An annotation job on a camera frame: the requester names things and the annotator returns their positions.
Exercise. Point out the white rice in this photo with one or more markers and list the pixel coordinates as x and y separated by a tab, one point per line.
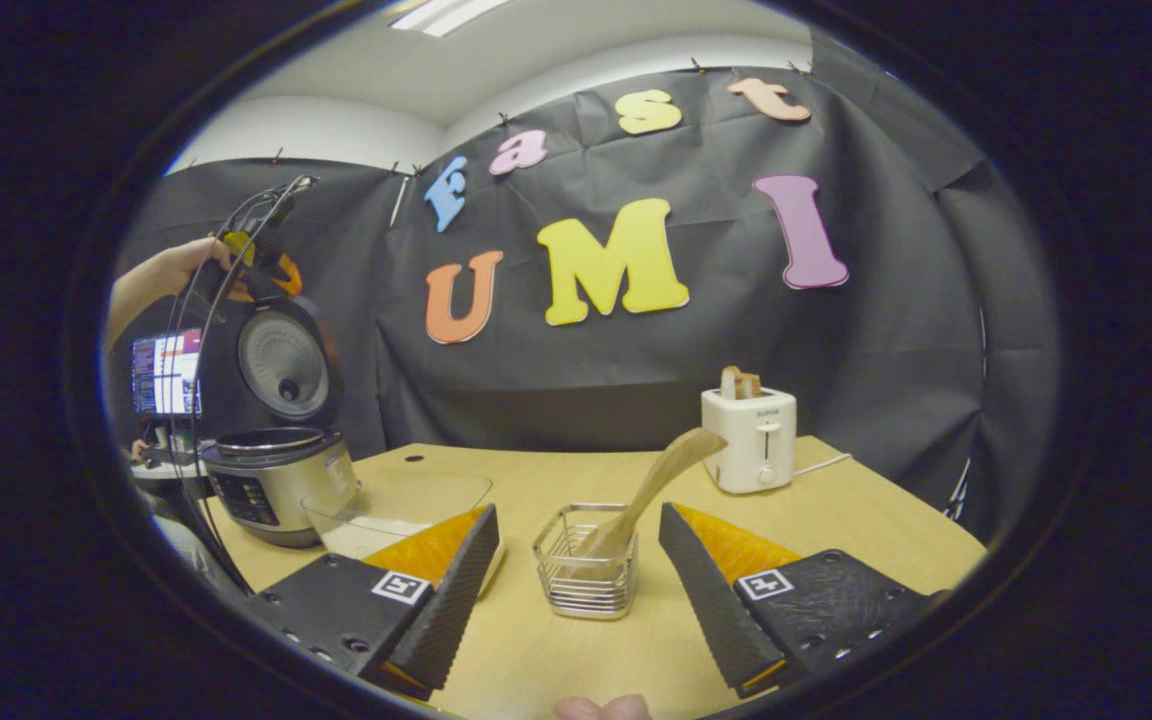
351	540

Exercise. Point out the silver black rice cooker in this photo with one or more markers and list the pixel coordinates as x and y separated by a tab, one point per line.
286	490

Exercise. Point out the white toaster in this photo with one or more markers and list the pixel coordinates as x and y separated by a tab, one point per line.
746	445

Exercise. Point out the black backdrop cloth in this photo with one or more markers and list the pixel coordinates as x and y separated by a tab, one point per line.
636	380

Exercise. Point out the computer monitor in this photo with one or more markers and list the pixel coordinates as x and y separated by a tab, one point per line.
161	372

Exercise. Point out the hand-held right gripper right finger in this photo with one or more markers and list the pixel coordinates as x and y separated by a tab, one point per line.
711	600

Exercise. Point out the clear plastic container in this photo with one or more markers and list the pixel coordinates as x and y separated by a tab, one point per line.
386	500

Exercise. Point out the wooden spoon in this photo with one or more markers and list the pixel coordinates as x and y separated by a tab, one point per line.
666	470

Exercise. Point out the white side desk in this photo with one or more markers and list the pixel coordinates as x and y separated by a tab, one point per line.
176	470

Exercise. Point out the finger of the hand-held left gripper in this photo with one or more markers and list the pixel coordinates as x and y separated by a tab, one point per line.
288	277

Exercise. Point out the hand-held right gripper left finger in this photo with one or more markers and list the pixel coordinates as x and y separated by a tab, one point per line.
446	600

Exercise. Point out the toasted bread slice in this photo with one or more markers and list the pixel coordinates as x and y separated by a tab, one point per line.
739	383

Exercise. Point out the ceiling light panel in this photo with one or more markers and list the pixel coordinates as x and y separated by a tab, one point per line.
446	15

